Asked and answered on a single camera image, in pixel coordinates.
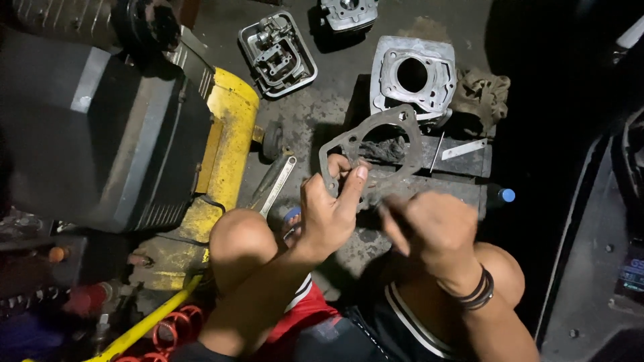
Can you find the person's right hand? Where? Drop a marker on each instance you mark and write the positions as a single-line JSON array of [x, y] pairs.
[[432, 232]]

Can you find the person's left hand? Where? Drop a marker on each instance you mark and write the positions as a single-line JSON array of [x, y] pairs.
[[322, 216]]

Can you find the person's right fingers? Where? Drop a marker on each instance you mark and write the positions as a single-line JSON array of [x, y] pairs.
[[395, 221]]

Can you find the grey engine gasket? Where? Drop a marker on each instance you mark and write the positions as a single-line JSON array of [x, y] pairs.
[[410, 151]]

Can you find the black greasy rag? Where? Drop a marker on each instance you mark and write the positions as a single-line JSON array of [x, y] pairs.
[[383, 150]]

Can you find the thin metal rod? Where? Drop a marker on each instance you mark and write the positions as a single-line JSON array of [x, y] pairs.
[[436, 152]]

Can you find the flat metal scraper blade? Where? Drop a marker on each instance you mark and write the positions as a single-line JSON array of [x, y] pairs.
[[464, 149]]

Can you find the blue sandal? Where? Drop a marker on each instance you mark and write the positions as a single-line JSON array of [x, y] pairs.
[[292, 224]]

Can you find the dark bottle with blue cap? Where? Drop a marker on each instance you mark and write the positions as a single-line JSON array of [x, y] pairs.
[[500, 195]]

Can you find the black wrist bands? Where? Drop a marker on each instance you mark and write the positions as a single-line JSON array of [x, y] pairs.
[[478, 291]]

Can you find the red and black shorts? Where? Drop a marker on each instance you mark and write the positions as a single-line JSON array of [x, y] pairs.
[[352, 327]]

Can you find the silver combination wrench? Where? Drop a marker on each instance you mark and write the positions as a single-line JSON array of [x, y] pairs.
[[278, 186]]

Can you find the small black compressor wheel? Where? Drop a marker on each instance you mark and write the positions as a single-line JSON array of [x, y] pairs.
[[272, 142]]

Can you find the silver engine cylinder block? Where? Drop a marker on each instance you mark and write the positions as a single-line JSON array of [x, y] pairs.
[[412, 75]]

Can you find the dirty beige rag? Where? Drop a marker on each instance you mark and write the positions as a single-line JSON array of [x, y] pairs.
[[480, 98]]

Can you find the yellow air compressor tank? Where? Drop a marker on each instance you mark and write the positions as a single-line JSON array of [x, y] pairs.
[[226, 166]]

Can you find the black motorcycle body panel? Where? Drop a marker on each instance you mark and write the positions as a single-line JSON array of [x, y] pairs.
[[593, 241]]

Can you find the silver cylinder head cover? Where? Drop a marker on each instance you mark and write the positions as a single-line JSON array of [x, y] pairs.
[[277, 54]]

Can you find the silver cylinder head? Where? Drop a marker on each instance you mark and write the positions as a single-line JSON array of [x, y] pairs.
[[349, 14]]

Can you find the red compressor valve fitting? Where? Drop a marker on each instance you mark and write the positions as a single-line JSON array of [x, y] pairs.
[[88, 297]]

